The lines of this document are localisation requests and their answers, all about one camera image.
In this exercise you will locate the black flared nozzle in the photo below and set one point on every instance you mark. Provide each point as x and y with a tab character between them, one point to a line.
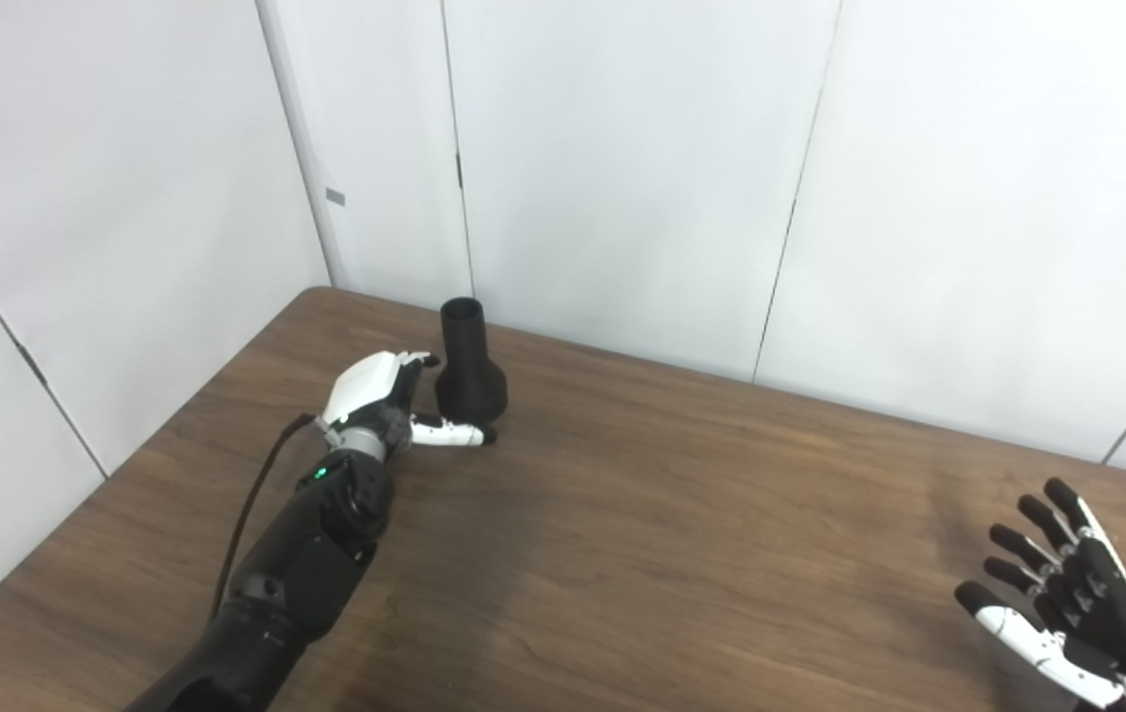
472	381

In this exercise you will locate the black wall panel hinge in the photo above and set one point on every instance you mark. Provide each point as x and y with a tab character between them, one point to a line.
460	170

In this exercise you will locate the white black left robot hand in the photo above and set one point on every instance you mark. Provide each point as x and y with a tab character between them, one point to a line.
365	386

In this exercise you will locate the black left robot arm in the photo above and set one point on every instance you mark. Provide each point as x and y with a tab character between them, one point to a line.
296	574

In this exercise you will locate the grey wall label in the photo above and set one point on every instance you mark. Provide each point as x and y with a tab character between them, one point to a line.
335	197

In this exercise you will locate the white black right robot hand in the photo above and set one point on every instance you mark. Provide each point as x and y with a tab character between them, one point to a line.
1116	623

